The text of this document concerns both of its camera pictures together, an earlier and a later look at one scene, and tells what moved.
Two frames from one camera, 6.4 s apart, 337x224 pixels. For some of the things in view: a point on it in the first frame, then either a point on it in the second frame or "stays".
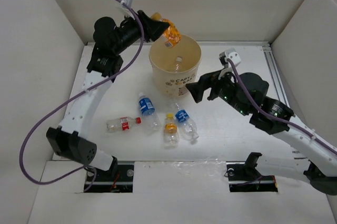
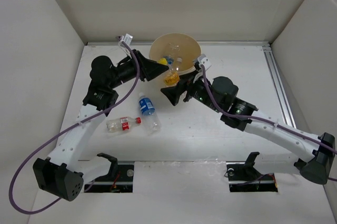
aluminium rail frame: (269, 47) stays
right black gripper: (209, 79) → (186, 83)
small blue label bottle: (187, 124) → (170, 61)
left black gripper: (152, 29) → (148, 69)
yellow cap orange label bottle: (171, 135) → (170, 78)
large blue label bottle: (151, 122) stays
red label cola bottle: (122, 123) stays
